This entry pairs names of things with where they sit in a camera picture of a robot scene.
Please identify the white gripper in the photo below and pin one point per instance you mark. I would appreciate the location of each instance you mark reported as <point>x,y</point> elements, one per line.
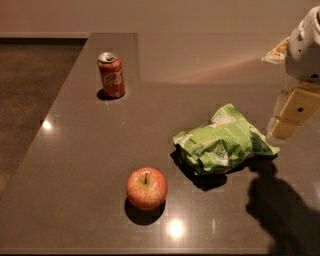
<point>304,55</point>

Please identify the green rice chip bag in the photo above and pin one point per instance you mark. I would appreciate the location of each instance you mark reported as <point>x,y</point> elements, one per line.
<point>223,144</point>

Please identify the red cola can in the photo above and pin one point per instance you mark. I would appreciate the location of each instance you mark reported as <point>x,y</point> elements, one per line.
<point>111,73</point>

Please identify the red yellow apple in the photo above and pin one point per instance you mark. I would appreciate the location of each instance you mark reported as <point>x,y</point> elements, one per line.
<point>146,188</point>

